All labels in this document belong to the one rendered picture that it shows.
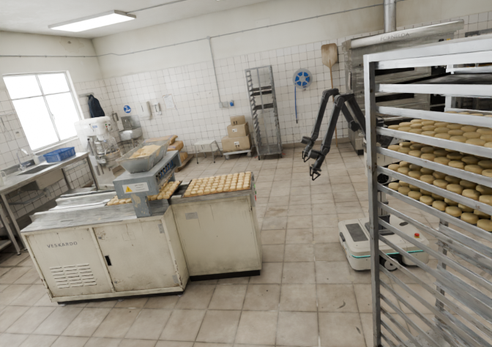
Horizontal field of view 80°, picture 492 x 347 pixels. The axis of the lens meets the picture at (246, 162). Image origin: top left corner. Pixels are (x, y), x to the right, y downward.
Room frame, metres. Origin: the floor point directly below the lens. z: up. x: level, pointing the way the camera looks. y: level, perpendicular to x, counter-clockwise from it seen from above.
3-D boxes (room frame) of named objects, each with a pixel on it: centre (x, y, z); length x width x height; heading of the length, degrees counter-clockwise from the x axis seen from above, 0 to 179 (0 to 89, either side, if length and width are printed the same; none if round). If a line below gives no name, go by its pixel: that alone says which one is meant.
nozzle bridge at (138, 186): (2.53, 0.85, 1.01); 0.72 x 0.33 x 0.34; 174
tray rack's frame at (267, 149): (6.01, -0.55, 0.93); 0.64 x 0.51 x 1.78; 169
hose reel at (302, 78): (6.17, -1.41, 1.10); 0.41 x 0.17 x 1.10; 77
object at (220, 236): (2.47, 0.34, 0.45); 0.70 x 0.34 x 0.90; 84
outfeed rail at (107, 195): (2.69, 0.94, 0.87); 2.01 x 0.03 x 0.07; 84
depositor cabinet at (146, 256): (2.58, 1.32, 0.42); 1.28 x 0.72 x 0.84; 84
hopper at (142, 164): (2.53, 0.85, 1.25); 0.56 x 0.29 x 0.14; 174
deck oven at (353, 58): (5.27, -2.83, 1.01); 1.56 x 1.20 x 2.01; 77
